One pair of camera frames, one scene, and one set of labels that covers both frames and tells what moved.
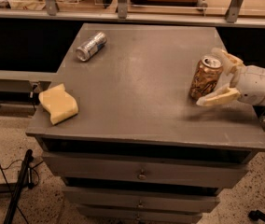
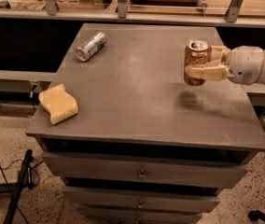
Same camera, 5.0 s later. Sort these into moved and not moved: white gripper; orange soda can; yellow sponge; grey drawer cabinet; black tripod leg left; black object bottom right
Moved: orange soda can; white gripper
Not moved: yellow sponge; grey drawer cabinet; black tripod leg left; black object bottom right
